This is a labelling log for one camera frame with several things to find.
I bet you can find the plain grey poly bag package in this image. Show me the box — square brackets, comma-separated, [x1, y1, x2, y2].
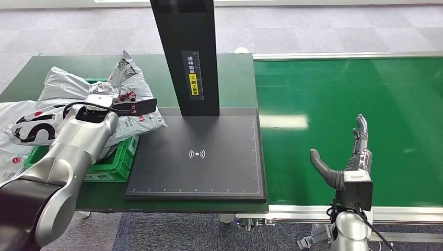
[36, 66, 115, 109]

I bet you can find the white package with black curves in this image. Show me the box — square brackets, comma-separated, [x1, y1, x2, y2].
[3, 104, 75, 146]

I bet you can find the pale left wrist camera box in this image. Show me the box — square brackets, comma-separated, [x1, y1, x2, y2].
[85, 94, 114, 109]

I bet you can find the green conveyor belt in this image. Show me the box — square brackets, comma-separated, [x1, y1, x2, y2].
[253, 57, 443, 209]

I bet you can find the green plastic crate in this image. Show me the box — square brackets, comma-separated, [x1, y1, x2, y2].
[23, 77, 141, 183]

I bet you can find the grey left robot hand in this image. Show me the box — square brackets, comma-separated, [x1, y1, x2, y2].
[89, 81, 120, 98]

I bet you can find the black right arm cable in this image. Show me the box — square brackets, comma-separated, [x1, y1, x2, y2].
[359, 209, 393, 251]

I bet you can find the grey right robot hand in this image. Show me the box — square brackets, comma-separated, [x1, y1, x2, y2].
[309, 113, 374, 190]

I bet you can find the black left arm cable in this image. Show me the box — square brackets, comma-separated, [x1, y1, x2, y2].
[62, 101, 122, 120]

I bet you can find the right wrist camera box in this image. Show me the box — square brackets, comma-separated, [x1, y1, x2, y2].
[341, 169, 374, 212]

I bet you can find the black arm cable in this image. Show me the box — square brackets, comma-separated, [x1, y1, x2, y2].
[62, 101, 122, 120]
[359, 209, 393, 251]

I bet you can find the black and yellow ruler label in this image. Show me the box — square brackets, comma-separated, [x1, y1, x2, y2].
[181, 50, 205, 102]

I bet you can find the grey package with QR labels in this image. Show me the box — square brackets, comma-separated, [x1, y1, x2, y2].
[103, 50, 168, 148]

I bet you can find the dark green table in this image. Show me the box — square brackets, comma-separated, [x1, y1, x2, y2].
[0, 47, 270, 221]

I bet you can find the black inbound scanning machine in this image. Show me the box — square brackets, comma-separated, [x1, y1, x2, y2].
[123, 0, 268, 204]

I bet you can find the black flat wrist bracket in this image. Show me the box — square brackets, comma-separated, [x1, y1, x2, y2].
[114, 98, 157, 117]

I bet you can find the white package with red circle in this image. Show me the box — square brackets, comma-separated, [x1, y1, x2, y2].
[0, 151, 27, 184]

